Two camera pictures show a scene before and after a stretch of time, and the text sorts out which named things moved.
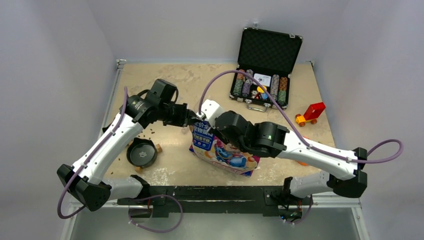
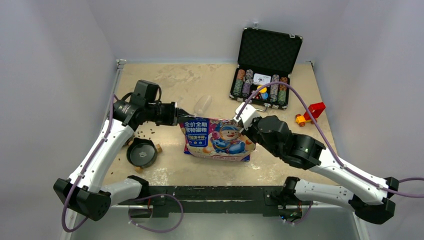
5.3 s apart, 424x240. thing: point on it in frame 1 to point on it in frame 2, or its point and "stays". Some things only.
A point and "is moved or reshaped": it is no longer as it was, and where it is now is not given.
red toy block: x=311 y=114 stays
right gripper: x=219 y=132 to x=249 y=131
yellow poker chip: x=259 y=89 stays
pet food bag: x=210 y=147 is moved or reshaped
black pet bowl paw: x=141 y=153 stays
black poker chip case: x=270 y=57 stays
